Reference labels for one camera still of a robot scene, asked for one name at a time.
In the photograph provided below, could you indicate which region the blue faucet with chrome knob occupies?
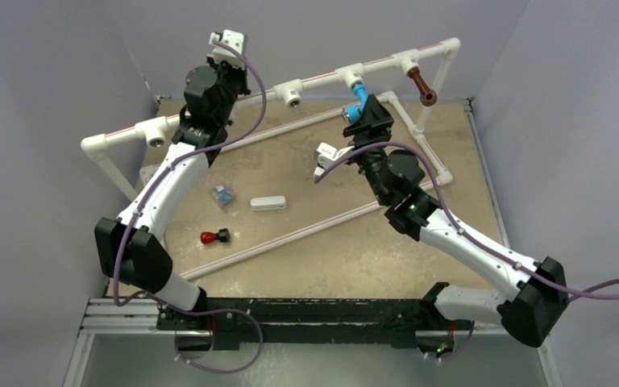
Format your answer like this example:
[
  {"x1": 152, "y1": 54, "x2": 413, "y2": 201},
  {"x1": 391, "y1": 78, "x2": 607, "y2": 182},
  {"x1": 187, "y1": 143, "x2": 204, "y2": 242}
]
[{"x1": 342, "y1": 82, "x2": 368, "y2": 124}]

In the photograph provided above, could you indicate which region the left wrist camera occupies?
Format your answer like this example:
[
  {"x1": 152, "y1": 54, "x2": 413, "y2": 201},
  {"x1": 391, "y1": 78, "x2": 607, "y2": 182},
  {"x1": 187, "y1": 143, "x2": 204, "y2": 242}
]
[{"x1": 208, "y1": 29, "x2": 247, "y2": 70}]

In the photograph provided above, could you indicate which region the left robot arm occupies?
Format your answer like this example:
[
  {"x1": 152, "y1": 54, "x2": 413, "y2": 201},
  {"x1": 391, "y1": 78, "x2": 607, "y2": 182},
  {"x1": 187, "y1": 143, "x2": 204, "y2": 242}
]
[{"x1": 94, "y1": 60, "x2": 250, "y2": 330}]

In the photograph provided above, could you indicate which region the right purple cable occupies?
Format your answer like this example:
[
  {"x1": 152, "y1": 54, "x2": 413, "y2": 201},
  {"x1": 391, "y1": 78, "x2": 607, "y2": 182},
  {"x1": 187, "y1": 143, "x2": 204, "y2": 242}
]
[{"x1": 314, "y1": 141, "x2": 619, "y2": 303}]

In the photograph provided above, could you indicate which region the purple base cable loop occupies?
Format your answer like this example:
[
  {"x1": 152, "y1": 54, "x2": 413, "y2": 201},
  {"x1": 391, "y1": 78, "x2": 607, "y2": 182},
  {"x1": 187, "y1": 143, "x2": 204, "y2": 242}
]
[{"x1": 173, "y1": 311, "x2": 266, "y2": 376}]

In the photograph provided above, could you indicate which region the brown faucet on frame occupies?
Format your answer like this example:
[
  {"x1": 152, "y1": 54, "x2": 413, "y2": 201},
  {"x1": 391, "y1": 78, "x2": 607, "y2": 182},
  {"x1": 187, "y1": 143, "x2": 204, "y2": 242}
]
[{"x1": 407, "y1": 66, "x2": 438, "y2": 107}]

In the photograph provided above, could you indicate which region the red and black faucet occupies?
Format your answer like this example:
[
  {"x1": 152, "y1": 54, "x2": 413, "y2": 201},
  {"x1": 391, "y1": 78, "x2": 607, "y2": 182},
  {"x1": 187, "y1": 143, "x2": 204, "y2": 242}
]
[{"x1": 200, "y1": 228, "x2": 231, "y2": 245}]

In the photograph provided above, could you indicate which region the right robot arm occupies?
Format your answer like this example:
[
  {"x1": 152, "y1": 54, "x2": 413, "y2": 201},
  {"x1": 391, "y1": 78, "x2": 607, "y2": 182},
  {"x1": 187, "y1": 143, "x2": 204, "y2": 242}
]
[{"x1": 343, "y1": 94, "x2": 569, "y2": 347}]

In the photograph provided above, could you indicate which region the small clear blue packet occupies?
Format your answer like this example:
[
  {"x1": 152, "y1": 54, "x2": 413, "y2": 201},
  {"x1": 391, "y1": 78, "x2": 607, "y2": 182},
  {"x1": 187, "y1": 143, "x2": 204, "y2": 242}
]
[{"x1": 210, "y1": 183, "x2": 235, "y2": 207}]

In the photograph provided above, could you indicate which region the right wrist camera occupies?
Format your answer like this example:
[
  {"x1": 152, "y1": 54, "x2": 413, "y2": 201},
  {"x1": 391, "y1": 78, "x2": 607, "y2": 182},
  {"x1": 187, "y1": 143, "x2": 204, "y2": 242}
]
[{"x1": 314, "y1": 142, "x2": 354, "y2": 178}]

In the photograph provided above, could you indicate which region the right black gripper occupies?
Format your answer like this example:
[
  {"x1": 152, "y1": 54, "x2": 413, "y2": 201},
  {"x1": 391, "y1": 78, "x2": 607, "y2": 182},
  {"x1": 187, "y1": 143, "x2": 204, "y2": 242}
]
[{"x1": 336, "y1": 94, "x2": 393, "y2": 204}]

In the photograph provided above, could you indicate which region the white PVC pipe frame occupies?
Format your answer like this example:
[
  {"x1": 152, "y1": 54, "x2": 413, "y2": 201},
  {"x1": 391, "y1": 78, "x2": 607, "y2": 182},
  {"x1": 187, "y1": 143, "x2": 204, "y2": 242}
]
[{"x1": 81, "y1": 38, "x2": 460, "y2": 280}]

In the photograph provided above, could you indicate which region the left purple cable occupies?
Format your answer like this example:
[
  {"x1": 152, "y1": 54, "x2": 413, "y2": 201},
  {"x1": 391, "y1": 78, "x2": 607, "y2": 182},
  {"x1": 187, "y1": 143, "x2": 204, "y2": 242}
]
[{"x1": 109, "y1": 40, "x2": 268, "y2": 311}]

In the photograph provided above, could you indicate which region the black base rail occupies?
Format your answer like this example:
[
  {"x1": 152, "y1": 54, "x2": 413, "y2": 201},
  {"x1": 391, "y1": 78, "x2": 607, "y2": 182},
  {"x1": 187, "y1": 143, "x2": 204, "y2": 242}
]
[{"x1": 156, "y1": 298, "x2": 472, "y2": 353}]

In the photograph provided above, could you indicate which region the white rectangular plastic piece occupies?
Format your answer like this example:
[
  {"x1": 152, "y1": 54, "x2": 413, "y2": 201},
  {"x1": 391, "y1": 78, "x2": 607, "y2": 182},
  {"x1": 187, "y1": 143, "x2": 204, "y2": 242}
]
[{"x1": 250, "y1": 196, "x2": 287, "y2": 211}]

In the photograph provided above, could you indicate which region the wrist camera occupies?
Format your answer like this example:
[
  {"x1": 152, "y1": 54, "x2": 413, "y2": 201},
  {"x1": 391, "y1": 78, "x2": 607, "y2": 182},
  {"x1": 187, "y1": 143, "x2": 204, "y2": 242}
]
[
  {"x1": 314, "y1": 142, "x2": 354, "y2": 178},
  {"x1": 208, "y1": 29, "x2": 247, "y2": 70}
]

